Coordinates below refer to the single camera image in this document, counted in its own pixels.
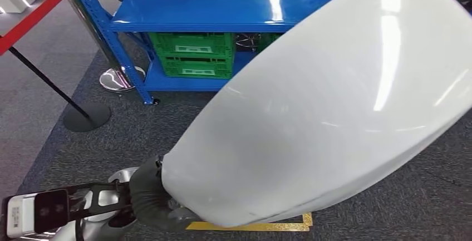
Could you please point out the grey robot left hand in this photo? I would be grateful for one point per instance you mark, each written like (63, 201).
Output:
(147, 195)

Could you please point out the white plastic body part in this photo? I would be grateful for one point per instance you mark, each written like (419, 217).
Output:
(313, 103)

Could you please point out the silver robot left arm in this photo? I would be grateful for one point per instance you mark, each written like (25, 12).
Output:
(107, 228)

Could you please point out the blue metal shelf rack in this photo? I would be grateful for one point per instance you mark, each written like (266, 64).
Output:
(202, 9)

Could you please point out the chrome base swivel stool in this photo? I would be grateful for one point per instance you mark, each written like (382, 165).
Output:
(249, 42)

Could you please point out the red barrier tape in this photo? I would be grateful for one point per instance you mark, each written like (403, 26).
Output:
(29, 21)

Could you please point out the black camera bracket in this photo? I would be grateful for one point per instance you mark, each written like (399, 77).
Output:
(96, 187)

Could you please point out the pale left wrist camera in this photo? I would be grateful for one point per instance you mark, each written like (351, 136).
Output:
(22, 213)

